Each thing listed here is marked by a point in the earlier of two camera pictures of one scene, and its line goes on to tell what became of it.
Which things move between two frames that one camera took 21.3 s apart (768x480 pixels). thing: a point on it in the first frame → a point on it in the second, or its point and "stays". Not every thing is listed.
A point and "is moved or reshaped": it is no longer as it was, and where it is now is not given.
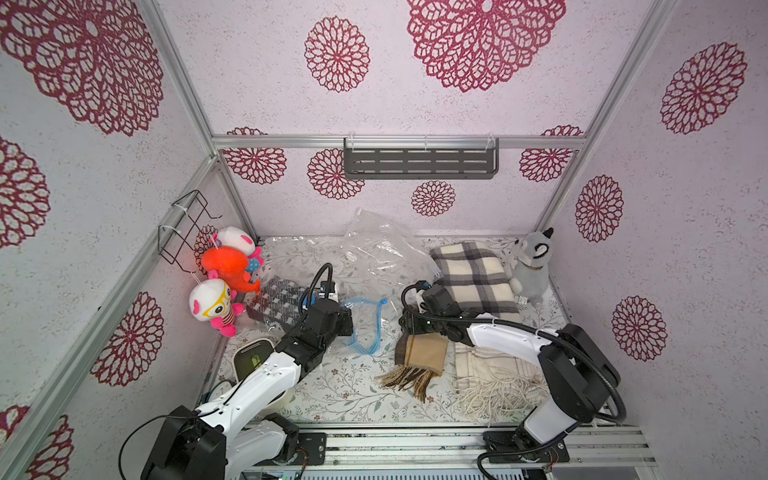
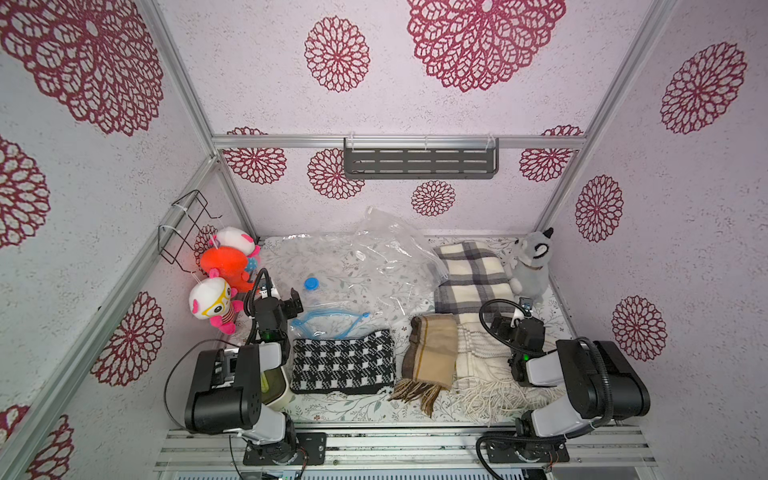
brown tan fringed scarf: (420, 357) is moved or reshaped
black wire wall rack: (189, 210) stays
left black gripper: (344, 316) → (292, 305)
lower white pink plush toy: (210, 300) stays
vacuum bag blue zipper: (379, 303) → (332, 299)
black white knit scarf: (277, 301) is moved or reshaped
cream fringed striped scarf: (492, 386) stays
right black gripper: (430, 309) → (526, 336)
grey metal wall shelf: (421, 158) stays
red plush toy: (229, 266) stays
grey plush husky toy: (528, 266) stays
